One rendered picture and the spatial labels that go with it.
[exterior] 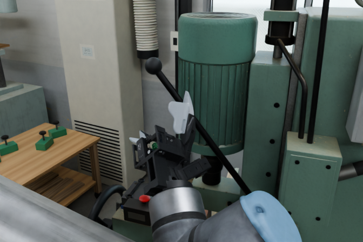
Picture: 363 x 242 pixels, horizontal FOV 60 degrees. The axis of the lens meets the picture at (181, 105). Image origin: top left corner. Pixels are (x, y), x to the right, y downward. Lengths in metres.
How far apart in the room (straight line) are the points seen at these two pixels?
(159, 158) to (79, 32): 1.89
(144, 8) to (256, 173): 1.59
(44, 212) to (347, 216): 0.59
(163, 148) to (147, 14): 1.67
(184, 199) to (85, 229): 0.20
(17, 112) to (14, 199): 2.57
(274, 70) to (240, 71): 0.07
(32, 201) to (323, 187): 0.46
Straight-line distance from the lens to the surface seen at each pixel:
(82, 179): 2.55
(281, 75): 0.66
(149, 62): 0.62
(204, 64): 0.65
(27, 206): 0.38
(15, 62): 3.50
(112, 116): 2.38
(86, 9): 2.29
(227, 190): 0.85
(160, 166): 0.54
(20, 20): 3.29
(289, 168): 0.60
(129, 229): 0.94
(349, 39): 0.61
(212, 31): 0.64
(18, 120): 2.97
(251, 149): 0.72
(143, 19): 2.15
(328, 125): 0.65
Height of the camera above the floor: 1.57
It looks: 22 degrees down
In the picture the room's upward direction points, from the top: straight up
